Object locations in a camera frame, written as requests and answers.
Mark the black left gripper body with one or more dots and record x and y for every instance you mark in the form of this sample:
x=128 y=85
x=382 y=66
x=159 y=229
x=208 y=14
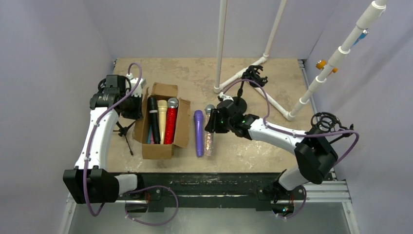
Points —
x=133 y=107

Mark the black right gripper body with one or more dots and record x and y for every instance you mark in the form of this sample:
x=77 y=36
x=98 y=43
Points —
x=212 y=121

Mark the silver rhinestone microphone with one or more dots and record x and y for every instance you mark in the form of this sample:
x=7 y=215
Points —
x=208 y=137

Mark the purple plastic microphone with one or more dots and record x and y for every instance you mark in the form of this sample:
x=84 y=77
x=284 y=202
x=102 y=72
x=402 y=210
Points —
x=199 y=132

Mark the black microphone with silver band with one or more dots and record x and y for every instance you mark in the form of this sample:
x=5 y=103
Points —
x=153 y=117

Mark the cream plastic microphone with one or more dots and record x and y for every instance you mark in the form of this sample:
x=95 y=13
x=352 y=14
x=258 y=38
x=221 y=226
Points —
x=162 y=115

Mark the brown cardboard box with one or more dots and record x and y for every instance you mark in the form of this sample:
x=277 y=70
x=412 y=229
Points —
x=163 y=151

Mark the red glitter microphone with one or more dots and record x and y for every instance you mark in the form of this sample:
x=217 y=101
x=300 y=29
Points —
x=172 y=104

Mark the blue plastic microphone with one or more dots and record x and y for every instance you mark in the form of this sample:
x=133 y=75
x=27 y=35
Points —
x=149 y=138

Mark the pink plastic microphone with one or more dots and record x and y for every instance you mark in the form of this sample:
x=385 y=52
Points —
x=152 y=142

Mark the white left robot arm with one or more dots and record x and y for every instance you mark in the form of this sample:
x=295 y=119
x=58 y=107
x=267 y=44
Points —
x=89 y=181

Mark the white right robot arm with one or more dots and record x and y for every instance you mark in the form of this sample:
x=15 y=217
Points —
x=314 y=155

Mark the black tripod mic stand left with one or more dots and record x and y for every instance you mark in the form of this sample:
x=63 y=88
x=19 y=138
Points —
x=112 y=89

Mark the black tripod mic stand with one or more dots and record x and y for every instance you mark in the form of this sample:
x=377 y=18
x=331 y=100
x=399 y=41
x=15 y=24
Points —
x=325 y=122
x=112 y=89

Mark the black round-base desk mic stand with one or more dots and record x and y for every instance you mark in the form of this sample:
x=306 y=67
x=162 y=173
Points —
x=252 y=76

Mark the black tripod mic stand right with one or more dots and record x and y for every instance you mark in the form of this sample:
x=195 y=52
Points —
x=325 y=122

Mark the blue marker on pipe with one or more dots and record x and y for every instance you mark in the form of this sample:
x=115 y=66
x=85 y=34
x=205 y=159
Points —
x=361 y=36

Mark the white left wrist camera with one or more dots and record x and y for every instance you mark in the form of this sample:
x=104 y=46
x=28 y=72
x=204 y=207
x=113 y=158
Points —
x=132 y=82

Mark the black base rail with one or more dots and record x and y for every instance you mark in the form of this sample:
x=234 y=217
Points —
x=211 y=190

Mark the white PVC pipe frame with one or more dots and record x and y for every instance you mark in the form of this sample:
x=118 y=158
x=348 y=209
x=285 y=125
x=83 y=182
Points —
x=372 y=12

